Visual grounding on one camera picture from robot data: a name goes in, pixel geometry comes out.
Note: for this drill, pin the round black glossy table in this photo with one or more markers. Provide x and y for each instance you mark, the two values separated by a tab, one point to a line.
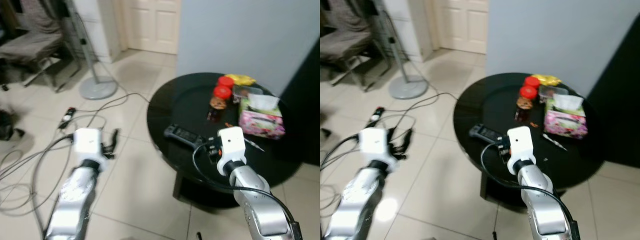
490	100
185	100

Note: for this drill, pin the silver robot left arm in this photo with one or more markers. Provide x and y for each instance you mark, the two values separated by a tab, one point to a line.
357	205
75	200

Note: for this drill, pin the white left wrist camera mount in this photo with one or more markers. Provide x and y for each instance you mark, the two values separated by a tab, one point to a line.
89	142
375	142

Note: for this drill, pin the yellow snack bag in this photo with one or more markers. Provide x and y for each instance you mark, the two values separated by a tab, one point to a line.
242	79
549	79

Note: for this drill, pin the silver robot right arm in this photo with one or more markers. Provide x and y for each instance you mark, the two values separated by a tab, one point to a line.
260	210
545	210

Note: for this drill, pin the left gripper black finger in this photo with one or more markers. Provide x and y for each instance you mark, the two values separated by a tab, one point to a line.
411	138
116	137

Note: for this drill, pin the red lid cookie jar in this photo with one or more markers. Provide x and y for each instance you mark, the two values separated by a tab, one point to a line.
527	92
222	92

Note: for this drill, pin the black power strip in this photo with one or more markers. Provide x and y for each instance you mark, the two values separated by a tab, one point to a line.
67	118
377	117

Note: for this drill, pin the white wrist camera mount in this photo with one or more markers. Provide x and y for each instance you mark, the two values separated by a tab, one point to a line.
375	142
89	142
521	145
231	145

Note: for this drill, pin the black bag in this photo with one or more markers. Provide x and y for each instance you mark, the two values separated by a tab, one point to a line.
9	125

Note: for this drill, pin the white pen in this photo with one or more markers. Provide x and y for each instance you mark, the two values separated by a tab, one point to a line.
555	142
255	145

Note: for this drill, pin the pink floral tissue box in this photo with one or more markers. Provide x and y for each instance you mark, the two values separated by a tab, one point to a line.
260	122
565	122

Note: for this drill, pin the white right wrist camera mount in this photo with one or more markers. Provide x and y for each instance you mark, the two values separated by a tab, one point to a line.
521	145
231	145

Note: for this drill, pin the grey fan stand round base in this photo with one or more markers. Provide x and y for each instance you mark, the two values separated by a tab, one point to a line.
97	89
407	89

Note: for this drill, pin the white panel door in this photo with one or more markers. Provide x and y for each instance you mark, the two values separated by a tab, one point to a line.
152	25
465	25

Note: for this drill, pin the black remote control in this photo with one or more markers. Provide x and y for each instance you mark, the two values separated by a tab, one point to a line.
182	135
485	133

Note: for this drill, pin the grey fabric metal-leg chair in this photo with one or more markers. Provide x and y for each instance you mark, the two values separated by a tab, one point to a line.
30	45
345	45

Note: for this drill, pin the clear plastic container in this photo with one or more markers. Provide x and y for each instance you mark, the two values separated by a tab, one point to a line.
551	91
246	92

